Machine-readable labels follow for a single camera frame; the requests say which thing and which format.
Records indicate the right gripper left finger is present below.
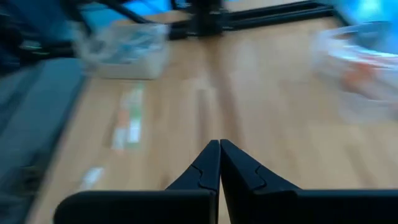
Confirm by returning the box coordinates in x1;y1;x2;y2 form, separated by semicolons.
53;139;221;224

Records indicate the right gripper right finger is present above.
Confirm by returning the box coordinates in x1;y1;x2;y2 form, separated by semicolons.
220;139;398;224

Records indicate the blue toothbrush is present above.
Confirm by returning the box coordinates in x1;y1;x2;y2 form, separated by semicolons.
79;166;106;191

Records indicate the orange toothbrush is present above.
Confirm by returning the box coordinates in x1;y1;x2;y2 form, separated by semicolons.
110;105;131;154

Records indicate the green toothbrush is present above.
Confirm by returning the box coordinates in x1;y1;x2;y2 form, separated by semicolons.
126;86;146;146

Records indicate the clear plastic container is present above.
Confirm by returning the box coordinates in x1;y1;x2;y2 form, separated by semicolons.
310;21;398;124

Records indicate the clear shallow plastic tray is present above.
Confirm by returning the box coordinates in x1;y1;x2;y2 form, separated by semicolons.
73;22;171;81

